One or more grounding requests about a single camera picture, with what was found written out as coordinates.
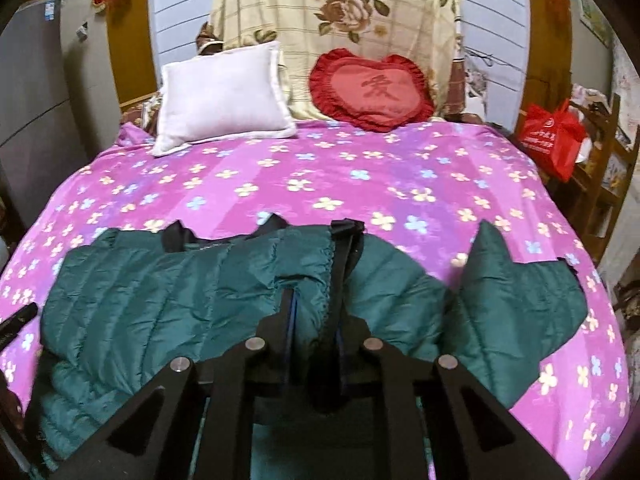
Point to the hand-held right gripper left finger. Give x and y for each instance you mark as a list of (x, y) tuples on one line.
[(294, 312)]

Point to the pink floral bedsheet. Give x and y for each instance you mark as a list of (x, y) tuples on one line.
[(310, 180)]

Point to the dark green down jacket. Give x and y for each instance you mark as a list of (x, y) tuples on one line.
[(140, 285)]

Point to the white square pillow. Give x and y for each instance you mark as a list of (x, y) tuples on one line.
[(220, 95)]

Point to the red heart-shaped pillow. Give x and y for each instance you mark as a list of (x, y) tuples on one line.
[(372, 90)]

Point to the grey refrigerator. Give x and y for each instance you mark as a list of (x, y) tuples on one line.
[(35, 100)]

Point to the wooden chair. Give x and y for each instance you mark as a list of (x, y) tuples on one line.
[(600, 170)]

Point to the red plastic bag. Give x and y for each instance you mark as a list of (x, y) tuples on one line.
[(550, 135)]

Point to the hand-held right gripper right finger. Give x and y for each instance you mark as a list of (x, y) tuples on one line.
[(344, 365)]

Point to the cream rose-print blanket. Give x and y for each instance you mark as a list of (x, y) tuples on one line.
[(350, 10)]

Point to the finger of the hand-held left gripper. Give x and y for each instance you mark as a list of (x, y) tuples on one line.
[(17, 322)]

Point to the wall poster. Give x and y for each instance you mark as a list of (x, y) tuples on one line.
[(597, 17)]

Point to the small wall fixture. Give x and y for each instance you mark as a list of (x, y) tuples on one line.
[(82, 31)]

